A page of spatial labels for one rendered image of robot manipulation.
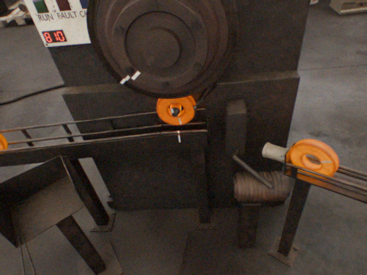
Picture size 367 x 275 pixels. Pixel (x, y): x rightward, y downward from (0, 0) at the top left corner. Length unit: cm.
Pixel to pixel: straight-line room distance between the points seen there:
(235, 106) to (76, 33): 65
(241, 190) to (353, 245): 77
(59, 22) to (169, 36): 47
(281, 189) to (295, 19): 64
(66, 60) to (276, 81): 82
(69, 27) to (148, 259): 118
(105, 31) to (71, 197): 64
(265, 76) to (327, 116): 135
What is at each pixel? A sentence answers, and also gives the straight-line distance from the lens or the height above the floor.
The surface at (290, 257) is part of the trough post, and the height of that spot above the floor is 1.
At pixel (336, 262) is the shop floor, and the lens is 170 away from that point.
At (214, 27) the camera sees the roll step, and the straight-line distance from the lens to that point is 88.
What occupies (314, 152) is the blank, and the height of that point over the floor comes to 76.
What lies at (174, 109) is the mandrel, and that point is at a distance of 107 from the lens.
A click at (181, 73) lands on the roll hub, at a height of 103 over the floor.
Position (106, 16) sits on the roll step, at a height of 120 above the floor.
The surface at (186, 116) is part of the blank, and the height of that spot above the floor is 78.
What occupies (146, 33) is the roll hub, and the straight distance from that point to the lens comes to 84.
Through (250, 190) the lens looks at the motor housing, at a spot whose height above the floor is 51.
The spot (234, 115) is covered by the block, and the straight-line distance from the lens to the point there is 109.
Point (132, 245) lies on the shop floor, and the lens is 171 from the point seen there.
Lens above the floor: 147
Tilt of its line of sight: 43 degrees down
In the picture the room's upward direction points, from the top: 9 degrees counter-clockwise
